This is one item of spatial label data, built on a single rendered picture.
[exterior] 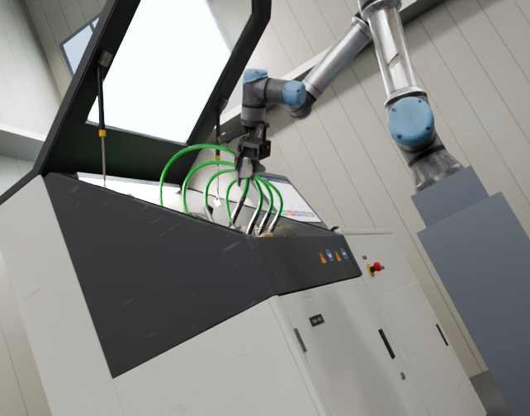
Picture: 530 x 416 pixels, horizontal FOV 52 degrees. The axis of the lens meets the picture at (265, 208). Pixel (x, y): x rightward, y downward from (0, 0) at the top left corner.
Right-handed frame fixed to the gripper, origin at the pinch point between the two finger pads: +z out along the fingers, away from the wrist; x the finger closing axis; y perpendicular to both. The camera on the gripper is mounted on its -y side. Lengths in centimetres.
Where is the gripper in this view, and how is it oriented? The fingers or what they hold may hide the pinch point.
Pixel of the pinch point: (243, 180)
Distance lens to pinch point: 176.8
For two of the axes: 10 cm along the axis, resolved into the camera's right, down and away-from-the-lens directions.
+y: 8.4, 2.4, -4.8
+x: 5.3, -2.7, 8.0
